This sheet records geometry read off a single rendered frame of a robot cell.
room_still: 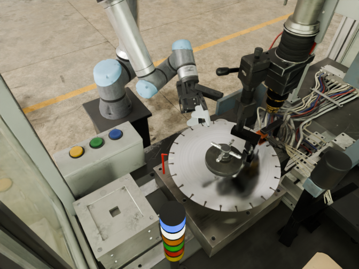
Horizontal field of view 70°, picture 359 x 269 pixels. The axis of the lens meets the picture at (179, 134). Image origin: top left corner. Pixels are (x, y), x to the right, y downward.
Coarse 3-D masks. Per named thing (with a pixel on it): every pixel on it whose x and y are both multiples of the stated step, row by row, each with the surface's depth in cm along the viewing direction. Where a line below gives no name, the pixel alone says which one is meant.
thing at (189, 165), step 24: (192, 144) 81; (240, 144) 81; (264, 144) 81; (192, 168) 74; (240, 168) 74; (264, 168) 74; (192, 192) 69; (216, 192) 69; (240, 192) 69; (264, 192) 69
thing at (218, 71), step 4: (220, 68) 61; (224, 68) 61; (228, 68) 62; (232, 68) 63; (236, 68) 63; (216, 72) 61; (220, 72) 61; (224, 72) 61; (228, 72) 62; (232, 72) 63; (236, 72) 64
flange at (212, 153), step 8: (224, 144) 79; (208, 152) 77; (216, 152) 77; (208, 160) 75; (224, 160) 73; (232, 160) 75; (240, 160) 75; (216, 168) 73; (224, 168) 73; (232, 168) 73
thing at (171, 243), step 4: (184, 232) 47; (164, 236) 47; (184, 236) 50; (164, 240) 49; (168, 240) 47; (172, 240) 46; (176, 240) 46; (180, 240) 47; (168, 244) 48; (172, 244) 48; (176, 244) 48
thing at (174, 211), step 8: (160, 208) 44; (168, 208) 44; (176, 208) 44; (184, 208) 44; (160, 216) 43; (168, 216) 43; (176, 216) 43; (184, 216) 43; (160, 224) 45; (168, 224) 42; (176, 224) 42; (184, 224) 45; (168, 232) 44; (176, 232) 44
